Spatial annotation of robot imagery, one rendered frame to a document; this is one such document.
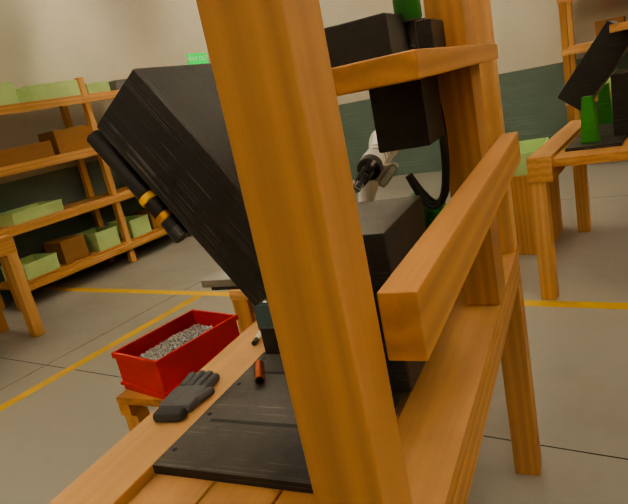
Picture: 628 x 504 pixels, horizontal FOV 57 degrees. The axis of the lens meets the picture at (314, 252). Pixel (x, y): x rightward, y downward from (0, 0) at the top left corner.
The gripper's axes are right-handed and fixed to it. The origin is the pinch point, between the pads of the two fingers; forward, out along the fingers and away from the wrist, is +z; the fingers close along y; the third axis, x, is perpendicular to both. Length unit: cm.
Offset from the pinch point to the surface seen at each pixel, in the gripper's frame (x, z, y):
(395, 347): 13, 91, 42
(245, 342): -3, 40, -37
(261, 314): -3.3, 42.7, -20.2
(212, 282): -18, 46, -16
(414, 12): -9, 31, 57
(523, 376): 86, -16, -39
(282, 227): -6, 95, 52
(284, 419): 12, 72, -10
